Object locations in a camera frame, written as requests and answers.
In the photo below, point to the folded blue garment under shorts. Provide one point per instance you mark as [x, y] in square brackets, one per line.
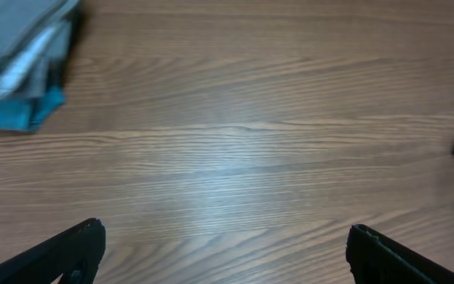
[28, 115]

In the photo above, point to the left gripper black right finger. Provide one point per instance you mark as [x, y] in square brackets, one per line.
[377, 259]

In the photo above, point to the folded grey shorts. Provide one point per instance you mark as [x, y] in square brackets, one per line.
[31, 34]

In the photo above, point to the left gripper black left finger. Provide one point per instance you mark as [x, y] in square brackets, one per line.
[72, 256]

